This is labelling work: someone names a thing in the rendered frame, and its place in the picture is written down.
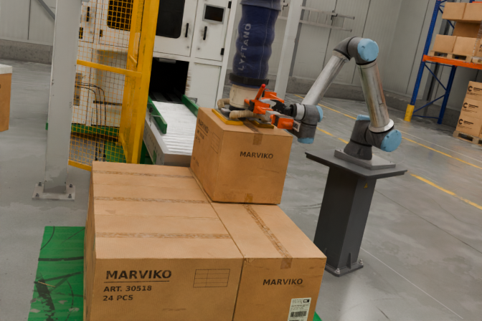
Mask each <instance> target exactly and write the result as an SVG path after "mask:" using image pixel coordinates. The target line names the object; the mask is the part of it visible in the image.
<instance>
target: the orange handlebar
mask: <svg viewBox="0 0 482 321"><path fill-rule="evenodd" d="M269 97H270V98H264V97H261V100H264V99H269V100H278V101H280V102H282V103H284V100H282V99H280V98H279V97H276V96H275V95H272V94H269ZM271 98H272V99H271ZM244 101H245V102H246V103H247V104H248V105H249V100H248V99H245V100H244ZM256 109H257V110H258V111H259V113H260V114H262V115H265V111H266V110H269V111H273V109H271V108H268V107H259V106H257V107H256ZM281 125H282V126H286V127H291V126H292V125H293V124H292V122H285V121H283V122H282V123H281Z"/></svg>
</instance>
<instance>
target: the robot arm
mask: <svg viewBox="0 0 482 321"><path fill-rule="evenodd" d="M378 53H379V47H378V45H377V43H376V42H375V41H373V40H370V39H365V38H361V37H349V38H346V39H345V40H343V41H341V42H340V43H339V44H337V45H336V46H335V48H334V49H333V51H332V54H333V55H332V57H331V59H330V60H329V62H328V63H327V65H326V66H325V67H324V69H323V71H322V72H321V74H320V75H319V76H318V78H317V80H316V81H315V82H314V84H313V86H312V87H311V89H310V90H309V91H308V94H307V95H306V96H305V98H304V99H303V101H302V103H299V104H298V103H294V104H293V105H290V106H285V104H284V103H282V102H280V101H278V100H269V99H264V100H260V102H264V103H267V104H270V105H271V106H272V108H271V109H273V111H276V112H279V110H280V111H281V112H282V114H284V115H287V116H291V117H292V118H295V119H296V122H298V123H300V127H299V132H297V131H296V130H289V129H286V130H287V131H288V132H289V133H291V134H293V135H295V136H296V137H297V141H298V142H299V143H305V144H312V143H313V139H314V136H315V133H316V127H317V123H319V122H321V120H322V118H323V110H322V109H321V107H319V106H317V104H318V103H319V102H320V100H321V98H322V97H323V95H324V94H325V92H326V91H327V89H328V88H329V86H330V85H331V83H332V82H333V81H334V79H335V77H336V76H337V74H338V73H339V71H340V70H341V68H342V67H343V66H344V64H345V63H346V62H349V61H350V59H351V58H352V57H354V59H355V62H356V65H357V69H358V72H359V77H360V80H361V85H362V89H363V92H364V98H365V101H366V104H367V109H368V113H369V116H368V115H358V116H357V118H356V120H355V124H354V128H353V131H352V134H351V138H350V141H349V142H348V144H347V145H346V147H345V148H344V153H345V154H347V155H350V156H352V157H355V158H359V159H362V160H368V161H369V160H371V159H372V146H374V147H376V148H378V149H380V150H383V151H386V152H392V151H394V150H395V149H397V147H398V146H399V145H400V143H401V141H402V134H401V132H400V131H399V130H396V129H395V128H394V123H393V121H392V120H391V119H389V116H388V112H387V106H386V102H385V98H384V93H383V89H382V83H381V80H380V76H379V70H378V66H377V55H378ZM282 114H281V115H282Z"/></svg>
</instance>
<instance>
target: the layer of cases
mask: <svg viewBox="0 0 482 321"><path fill-rule="evenodd" d="M326 259H327V257H326V256H325V255H324V254H323V253H322V252H321V251H320V250H319V248H318V247H317V246H316V245H315V244H314V243H313V242H312V241H311V240H310V239H309V238H308V237H307V236H306V235H305V234H304V233H303V232H302V231H301V230H300V229H299V228H298V227H297V226H296V225H295V224H294V223H293V221H292V220H291V219H290V218H289V217H288V216H287V215H286V214H285V213H284V212H283V211H282V210H281V209H280V208H279V206H277V204H272V203H235V202H216V201H212V200H211V198H210V197H209V195H208V193H207V192H206V191H205V189H204V187H203V185H202V184H201V183H200V181H199V179H198V178H197V176H196V175H195V173H194V172H193V170H192V169H191V167H180V166H158V165H146V164H135V163H113V162H101V161H92V167H91V174H90V189H89V196H88V211H87V218H86V291H87V292H86V311H87V321H313V316H314V312H315V308H316V303H317V299H318V293H319V290H320V286H321V281H322V277H323V271H324V268H325V265H326Z"/></svg>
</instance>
